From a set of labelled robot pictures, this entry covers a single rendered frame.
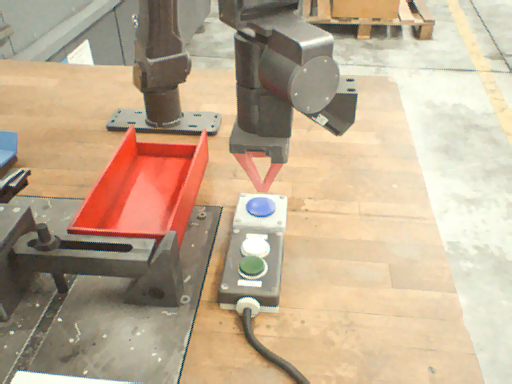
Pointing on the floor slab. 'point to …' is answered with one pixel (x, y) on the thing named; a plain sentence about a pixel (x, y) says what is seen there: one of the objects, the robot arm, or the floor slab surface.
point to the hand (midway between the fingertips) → (262, 185)
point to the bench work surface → (206, 313)
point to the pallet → (413, 10)
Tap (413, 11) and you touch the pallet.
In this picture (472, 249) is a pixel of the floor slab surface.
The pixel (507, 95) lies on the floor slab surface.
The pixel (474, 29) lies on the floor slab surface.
